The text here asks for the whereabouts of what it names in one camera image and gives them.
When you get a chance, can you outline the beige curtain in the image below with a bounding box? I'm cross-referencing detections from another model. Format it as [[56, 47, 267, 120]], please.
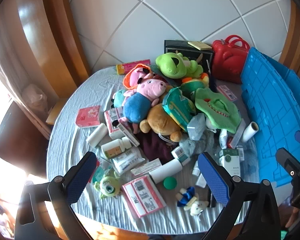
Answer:
[[0, 5, 53, 140]]

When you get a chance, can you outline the blue plastic storage crate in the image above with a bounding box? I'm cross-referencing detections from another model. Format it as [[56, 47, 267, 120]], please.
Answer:
[[241, 47, 300, 188]]

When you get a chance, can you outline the wooden door frame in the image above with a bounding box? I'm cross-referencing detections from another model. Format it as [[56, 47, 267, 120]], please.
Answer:
[[14, 0, 91, 102], [279, 0, 300, 76]]

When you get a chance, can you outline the pink floral tissue pack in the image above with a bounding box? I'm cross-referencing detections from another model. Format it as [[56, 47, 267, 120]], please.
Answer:
[[75, 105, 102, 129]]

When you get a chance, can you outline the small bear plush blue dress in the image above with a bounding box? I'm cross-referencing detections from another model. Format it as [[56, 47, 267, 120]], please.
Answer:
[[176, 187, 209, 216]]

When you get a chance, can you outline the white medicine bottle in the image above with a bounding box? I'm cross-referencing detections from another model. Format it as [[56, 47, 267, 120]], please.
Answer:
[[101, 137, 133, 159]]

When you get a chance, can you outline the green wrapped tissue bundle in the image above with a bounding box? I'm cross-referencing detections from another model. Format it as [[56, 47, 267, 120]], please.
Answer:
[[162, 87, 197, 132]]

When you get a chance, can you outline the yellow sticky note pad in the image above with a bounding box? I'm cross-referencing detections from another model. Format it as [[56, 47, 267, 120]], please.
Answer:
[[188, 41, 213, 51]]

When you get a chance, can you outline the grey plush cloth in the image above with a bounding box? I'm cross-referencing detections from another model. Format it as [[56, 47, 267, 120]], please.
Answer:
[[179, 131, 217, 156]]

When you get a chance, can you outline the green frog plush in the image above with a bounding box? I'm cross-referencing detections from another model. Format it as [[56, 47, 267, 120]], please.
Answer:
[[155, 52, 204, 79]]

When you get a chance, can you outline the dark maroon cloth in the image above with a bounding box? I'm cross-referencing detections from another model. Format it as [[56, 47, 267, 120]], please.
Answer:
[[139, 132, 176, 163]]

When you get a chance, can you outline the small green white box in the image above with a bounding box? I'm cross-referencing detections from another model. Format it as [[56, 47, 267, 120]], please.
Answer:
[[171, 145, 191, 166]]

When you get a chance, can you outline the black cardboard box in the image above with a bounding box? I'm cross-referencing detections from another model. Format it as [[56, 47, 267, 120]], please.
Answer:
[[164, 40, 215, 67]]

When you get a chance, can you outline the pink white barcode box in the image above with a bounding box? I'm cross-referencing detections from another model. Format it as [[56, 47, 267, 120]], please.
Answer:
[[104, 107, 127, 139]]

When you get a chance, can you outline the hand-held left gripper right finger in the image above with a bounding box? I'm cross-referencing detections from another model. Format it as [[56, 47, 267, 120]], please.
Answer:
[[197, 152, 282, 240]]

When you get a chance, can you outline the white blue medicine packet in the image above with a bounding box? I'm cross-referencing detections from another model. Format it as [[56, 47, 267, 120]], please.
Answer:
[[111, 147, 146, 176]]

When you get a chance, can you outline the small white pink box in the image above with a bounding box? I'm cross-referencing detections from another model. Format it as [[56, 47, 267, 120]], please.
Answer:
[[116, 122, 140, 147]]

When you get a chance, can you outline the white cylinder with green cap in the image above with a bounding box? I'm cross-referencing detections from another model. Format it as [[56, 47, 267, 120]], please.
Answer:
[[149, 158, 183, 184]]

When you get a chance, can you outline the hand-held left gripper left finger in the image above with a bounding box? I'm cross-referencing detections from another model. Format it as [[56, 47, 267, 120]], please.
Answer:
[[14, 151, 98, 240]]

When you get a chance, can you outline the long pink yellow packet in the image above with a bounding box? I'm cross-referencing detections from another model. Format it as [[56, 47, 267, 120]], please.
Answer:
[[116, 59, 151, 75]]

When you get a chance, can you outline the green round cap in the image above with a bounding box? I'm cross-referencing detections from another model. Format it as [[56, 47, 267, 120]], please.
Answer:
[[163, 176, 177, 190]]

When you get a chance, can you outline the large pink white tissue pack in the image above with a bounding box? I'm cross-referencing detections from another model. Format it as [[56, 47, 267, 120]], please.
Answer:
[[122, 175, 167, 218]]

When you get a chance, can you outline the teal plush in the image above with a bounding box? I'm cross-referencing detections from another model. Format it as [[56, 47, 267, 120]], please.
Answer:
[[111, 89, 127, 108]]

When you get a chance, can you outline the green one-eyed monster plush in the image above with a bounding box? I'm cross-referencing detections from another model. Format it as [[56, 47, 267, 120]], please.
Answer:
[[94, 175, 122, 199]]

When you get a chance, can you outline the orange pink plush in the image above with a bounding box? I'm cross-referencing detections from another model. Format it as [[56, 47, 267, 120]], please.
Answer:
[[123, 64, 153, 91]]

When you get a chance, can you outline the clear plastic packet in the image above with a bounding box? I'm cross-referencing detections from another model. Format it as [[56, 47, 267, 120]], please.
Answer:
[[186, 113, 206, 141]]

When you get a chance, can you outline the pink label card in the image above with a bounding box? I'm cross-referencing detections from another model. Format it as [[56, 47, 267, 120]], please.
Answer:
[[216, 85, 237, 102]]

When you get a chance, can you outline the flat pink white box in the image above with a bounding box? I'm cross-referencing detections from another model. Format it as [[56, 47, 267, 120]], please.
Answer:
[[130, 158, 163, 177]]

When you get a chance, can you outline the brown bear plush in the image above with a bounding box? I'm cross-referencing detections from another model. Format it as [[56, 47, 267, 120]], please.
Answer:
[[139, 103, 183, 142]]

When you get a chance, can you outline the green crocodile plush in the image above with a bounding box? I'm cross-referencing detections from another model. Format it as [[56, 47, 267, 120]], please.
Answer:
[[195, 88, 241, 134]]

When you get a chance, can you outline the dark wooden cabinet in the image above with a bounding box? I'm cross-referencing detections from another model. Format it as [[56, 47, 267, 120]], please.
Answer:
[[0, 99, 51, 176]]

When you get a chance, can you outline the clear plastic bag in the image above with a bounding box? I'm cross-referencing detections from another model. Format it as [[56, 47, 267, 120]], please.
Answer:
[[22, 83, 49, 113]]

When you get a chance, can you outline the white paper roll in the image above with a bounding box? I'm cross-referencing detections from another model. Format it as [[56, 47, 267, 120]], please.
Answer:
[[242, 121, 259, 143], [86, 123, 108, 147]]

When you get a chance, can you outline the red plastic case with handles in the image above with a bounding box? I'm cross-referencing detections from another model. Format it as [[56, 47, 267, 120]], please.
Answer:
[[212, 35, 251, 84]]

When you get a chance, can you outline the pink pig plush blue body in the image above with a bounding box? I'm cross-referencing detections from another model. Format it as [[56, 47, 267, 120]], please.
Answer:
[[118, 78, 168, 134]]

